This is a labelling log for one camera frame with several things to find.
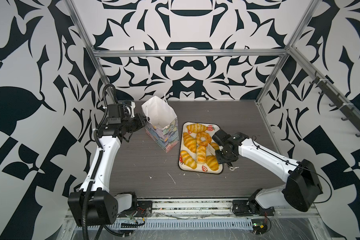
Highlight striped fake bun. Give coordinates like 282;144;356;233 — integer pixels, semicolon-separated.
210;142;220;150

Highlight white and steel tongs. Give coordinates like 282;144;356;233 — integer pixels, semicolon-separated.
207;144;222;167

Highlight colourful printed paper bag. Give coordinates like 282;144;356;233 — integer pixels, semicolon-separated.
142;96;179;152

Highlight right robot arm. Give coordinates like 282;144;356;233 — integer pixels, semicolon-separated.
212;130;323;216

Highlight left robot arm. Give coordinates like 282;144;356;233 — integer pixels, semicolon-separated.
68;84;149;240

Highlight bottom right fake croissant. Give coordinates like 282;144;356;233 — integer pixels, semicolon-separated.
206;155;219;171

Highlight centre twisted fake bread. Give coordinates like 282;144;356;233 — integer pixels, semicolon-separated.
196;146;207;165

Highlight left column fake croissant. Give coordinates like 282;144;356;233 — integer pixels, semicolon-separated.
183;132;197;153

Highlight long striped fake croissant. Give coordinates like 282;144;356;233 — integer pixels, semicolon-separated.
187;123;208;134

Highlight bottom left fake croissant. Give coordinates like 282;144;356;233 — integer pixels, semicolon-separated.
180;150;197;169

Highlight strawberry print tray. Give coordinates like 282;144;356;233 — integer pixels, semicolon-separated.
179;122;223;174

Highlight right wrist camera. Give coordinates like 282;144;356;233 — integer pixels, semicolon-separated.
212;129;231;147

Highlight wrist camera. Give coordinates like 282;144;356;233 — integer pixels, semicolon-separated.
107;100;136;125
212;129;231;147

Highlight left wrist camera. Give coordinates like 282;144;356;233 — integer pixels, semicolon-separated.
107;100;136;125

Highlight ring shaped fake bread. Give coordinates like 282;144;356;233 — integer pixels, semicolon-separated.
196;132;212;147

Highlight base rail with cable duct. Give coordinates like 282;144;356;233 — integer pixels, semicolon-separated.
88;198;330;240

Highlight wall hook rack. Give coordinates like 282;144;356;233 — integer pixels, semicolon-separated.
309;71;360;138

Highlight aluminium frame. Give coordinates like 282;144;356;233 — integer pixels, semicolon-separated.
69;1;360;203

